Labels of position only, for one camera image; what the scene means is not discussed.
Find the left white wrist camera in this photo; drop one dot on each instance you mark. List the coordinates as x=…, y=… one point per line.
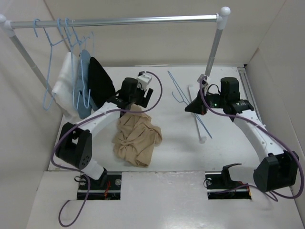
x=144, y=80

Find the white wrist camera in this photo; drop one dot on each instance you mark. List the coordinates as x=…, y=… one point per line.
x=144, y=80
x=204, y=80

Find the black shirt on hanger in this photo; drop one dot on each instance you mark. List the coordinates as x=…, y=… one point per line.
x=100, y=84

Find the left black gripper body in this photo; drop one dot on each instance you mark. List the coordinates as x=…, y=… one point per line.
x=138, y=98

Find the beige t shirt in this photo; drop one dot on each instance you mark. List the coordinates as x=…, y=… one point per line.
x=136, y=138

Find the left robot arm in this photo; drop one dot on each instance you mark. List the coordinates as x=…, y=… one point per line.
x=75, y=147

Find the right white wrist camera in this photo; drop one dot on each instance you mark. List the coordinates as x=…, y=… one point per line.
x=204, y=80

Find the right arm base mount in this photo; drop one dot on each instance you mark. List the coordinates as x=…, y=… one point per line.
x=220, y=186

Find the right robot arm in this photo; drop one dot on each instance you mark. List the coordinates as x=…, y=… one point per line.
x=278, y=166

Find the aluminium rail on table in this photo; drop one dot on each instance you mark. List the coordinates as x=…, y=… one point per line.
x=247, y=89

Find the empty light blue hanger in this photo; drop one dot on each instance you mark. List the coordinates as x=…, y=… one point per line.
x=55, y=40

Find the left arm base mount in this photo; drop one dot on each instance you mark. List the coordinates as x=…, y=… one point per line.
x=110, y=189

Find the metal clothes rack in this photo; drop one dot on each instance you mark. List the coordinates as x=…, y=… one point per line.
x=8, y=27

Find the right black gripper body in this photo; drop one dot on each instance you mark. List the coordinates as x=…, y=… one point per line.
x=213, y=101

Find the blue shirt on hanger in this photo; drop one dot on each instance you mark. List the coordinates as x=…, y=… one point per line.
x=84, y=102

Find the white shirt on hanger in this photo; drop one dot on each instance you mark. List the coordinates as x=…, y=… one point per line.
x=63, y=88

